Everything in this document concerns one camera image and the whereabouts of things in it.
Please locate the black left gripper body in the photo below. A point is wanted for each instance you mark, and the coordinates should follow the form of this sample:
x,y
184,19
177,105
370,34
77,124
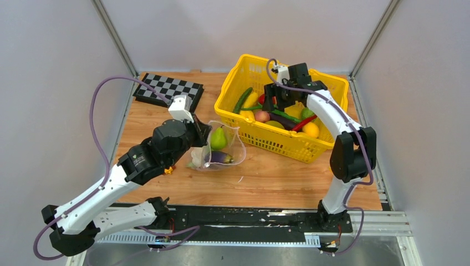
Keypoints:
x,y
194,136

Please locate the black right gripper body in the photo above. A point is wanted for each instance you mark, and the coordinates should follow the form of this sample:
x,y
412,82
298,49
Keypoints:
x,y
284,97

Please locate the white green toy cauliflower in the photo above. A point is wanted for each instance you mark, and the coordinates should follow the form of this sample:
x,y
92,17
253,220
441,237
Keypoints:
x,y
197,160

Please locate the green toy pear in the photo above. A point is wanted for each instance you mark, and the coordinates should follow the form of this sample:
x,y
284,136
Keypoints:
x,y
218,140

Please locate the purple toy eggplant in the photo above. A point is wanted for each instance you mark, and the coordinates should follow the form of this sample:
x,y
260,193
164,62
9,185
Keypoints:
x,y
221,157

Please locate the yellow plastic basket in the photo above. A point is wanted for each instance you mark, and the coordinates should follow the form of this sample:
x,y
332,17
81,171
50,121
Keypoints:
x,y
250,72

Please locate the clear zip top bag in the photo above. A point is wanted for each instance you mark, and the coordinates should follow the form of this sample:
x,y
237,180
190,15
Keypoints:
x,y
224,149

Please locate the red toy chili pepper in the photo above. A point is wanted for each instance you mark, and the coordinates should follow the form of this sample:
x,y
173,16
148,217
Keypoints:
x,y
300,125

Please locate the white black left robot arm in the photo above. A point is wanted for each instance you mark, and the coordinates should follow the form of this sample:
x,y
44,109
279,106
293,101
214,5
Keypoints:
x,y
77,225

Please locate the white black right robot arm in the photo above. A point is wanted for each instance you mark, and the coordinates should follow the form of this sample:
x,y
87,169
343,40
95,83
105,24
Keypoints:
x,y
354,153

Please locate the green toy pea pod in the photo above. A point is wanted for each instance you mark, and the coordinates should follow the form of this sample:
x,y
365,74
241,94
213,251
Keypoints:
x,y
277,112

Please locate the yellow toy corn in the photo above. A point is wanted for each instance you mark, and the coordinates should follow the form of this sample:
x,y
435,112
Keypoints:
x,y
251,100

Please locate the yellow toy bell pepper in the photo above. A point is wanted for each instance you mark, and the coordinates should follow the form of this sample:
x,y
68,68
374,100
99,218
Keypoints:
x,y
248,115

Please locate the green toy cucumber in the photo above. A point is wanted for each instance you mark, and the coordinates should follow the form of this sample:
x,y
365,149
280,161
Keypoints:
x,y
241,100

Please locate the long dark purple eggplant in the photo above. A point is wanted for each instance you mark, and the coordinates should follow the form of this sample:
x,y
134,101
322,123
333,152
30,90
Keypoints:
x,y
288,124

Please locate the yellow red toy block car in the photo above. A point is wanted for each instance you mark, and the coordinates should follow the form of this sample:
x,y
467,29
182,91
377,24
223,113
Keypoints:
x,y
169,171

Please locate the yellow toy lemon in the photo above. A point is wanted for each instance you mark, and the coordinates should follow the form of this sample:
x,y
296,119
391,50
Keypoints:
x,y
311,129

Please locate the black white checkerboard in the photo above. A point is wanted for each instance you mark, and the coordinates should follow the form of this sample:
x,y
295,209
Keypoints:
x,y
169,88

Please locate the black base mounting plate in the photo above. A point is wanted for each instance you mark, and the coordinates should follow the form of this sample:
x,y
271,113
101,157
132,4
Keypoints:
x,y
233,224

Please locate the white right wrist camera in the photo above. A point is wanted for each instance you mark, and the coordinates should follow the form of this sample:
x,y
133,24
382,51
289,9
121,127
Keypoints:
x,y
293,75

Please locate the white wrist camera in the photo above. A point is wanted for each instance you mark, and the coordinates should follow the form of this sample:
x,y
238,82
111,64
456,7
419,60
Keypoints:
x,y
293,75
180,108

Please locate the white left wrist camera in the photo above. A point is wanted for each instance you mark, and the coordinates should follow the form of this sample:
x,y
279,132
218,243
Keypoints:
x,y
180,108

